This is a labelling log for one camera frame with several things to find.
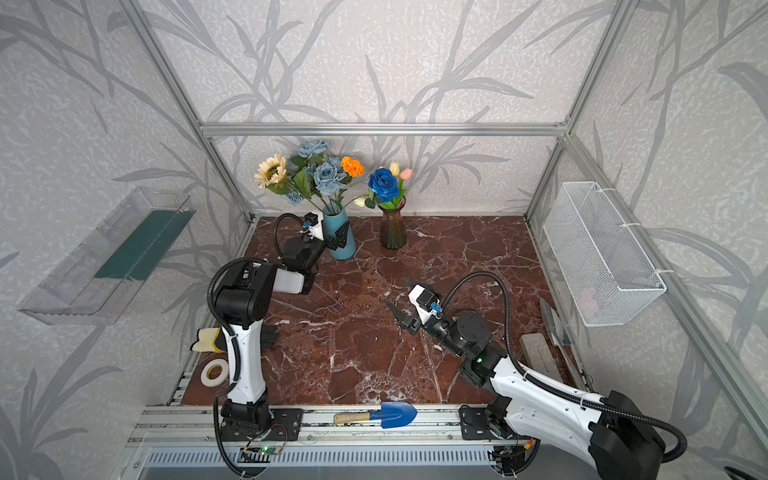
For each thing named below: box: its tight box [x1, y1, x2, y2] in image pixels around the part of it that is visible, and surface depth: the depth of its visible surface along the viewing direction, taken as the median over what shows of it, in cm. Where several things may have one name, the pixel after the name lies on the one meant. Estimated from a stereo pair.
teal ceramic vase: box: [323, 207, 356, 261], surface depth 96 cm
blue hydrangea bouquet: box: [282, 140, 352, 214], surface depth 86 cm
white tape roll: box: [200, 358, 229, 388], surface depth 82 cm
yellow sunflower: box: [254, 154, 287, 189], surface depth 76 cm
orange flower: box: [340, 156, 365, 178], surface depth 87 cm
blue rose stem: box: [364, 168, 401, 210], surface depth 68 cm
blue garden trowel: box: [333, 401, 418, 429], surface depth 77 cm
